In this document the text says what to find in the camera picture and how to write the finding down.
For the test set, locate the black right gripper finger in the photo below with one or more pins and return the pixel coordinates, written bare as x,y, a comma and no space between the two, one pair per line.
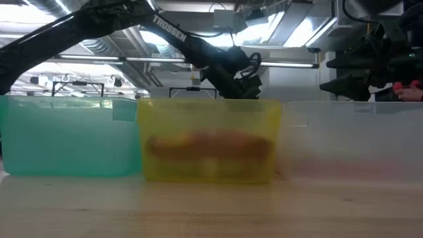
352,63
353,84

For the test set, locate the yellow-orange Maruchan noodle pack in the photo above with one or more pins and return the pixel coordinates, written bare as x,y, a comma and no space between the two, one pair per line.
211,145

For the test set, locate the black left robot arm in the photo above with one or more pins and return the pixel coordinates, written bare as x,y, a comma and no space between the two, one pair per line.
82,23

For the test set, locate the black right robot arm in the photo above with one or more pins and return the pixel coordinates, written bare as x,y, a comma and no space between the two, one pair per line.
413,20

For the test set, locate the yellow plastic bin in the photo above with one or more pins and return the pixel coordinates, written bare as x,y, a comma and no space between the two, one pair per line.
211,112

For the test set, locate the clear plastic bin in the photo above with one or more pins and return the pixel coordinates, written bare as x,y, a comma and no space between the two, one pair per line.
353,132

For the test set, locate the long ceiling light bar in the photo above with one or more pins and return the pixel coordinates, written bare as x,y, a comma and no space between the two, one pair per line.
287,64

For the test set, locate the teal plastic bin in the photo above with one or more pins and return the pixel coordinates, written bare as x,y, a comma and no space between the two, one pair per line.
69,142

